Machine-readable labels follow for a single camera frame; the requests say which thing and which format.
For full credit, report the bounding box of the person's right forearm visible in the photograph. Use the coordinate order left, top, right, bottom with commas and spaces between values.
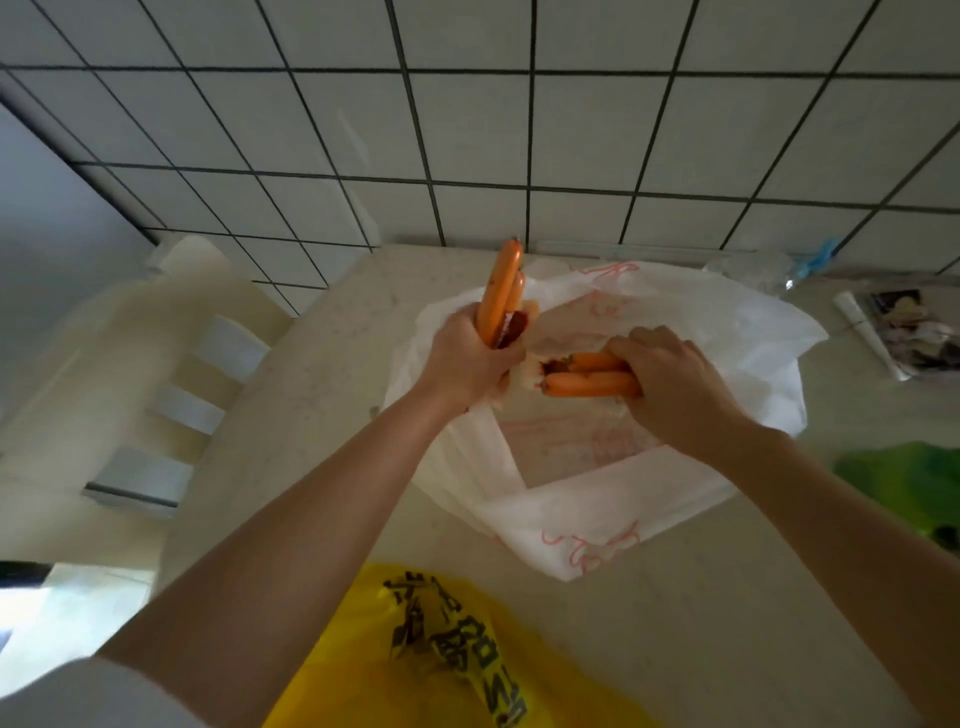
718, 425, 960, 728

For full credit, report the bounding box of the white slatted chair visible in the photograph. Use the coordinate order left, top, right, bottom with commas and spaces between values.
0, 236, 294, 571

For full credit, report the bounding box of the person's left forearm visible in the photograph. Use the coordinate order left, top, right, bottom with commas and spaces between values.
97, 388, 455, 728

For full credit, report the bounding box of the green bag roll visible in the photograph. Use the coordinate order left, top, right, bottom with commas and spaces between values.
832, 440, 960, 553

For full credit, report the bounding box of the person's right hand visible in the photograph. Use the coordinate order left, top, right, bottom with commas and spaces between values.
603, 326, 759, 463

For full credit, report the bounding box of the person's left hand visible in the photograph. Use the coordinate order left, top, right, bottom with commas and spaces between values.
412, 303, 530, 421

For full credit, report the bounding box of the round dining table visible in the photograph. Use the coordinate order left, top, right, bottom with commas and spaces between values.
149, 243, 960, 728

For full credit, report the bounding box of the small clear blue-cap bottle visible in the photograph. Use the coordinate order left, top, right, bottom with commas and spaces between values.
701, 238, 841, 295

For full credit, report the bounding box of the white plastic bag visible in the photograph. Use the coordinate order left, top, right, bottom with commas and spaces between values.
382, 258, 830, 583

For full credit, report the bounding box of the yellow plastic bag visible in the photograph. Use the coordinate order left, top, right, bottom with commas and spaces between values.
262, 563, 661, 728

